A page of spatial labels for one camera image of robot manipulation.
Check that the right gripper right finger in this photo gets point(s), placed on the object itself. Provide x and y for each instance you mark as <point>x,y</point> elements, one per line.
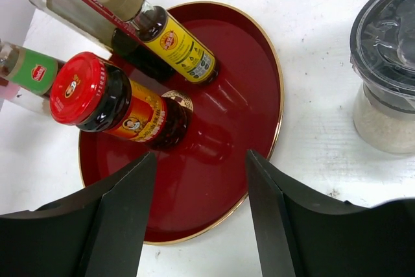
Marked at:
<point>271,191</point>

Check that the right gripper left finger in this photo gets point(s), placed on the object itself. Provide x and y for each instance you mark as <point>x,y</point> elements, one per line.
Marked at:
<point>99,230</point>

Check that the red lid sauce jar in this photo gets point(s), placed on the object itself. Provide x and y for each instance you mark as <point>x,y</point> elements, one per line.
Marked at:
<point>96,96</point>

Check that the pink lid spice shaker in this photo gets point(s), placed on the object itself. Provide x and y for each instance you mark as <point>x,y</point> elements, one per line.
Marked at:
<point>25,99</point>

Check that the yellow cap sauce bottle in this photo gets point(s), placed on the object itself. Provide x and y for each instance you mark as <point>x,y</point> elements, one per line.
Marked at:
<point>29,69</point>

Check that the small yellow label bottle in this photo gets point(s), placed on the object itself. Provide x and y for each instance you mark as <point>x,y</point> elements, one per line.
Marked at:
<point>167,38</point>

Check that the tall dark soy bottle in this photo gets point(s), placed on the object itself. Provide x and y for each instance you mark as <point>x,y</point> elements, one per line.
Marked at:
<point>92,20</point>

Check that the red round tray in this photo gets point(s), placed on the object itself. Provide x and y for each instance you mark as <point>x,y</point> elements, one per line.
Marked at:
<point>202,181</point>

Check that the grey lid pepper shaker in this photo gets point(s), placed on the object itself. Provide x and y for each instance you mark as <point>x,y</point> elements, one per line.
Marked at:
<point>382,54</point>

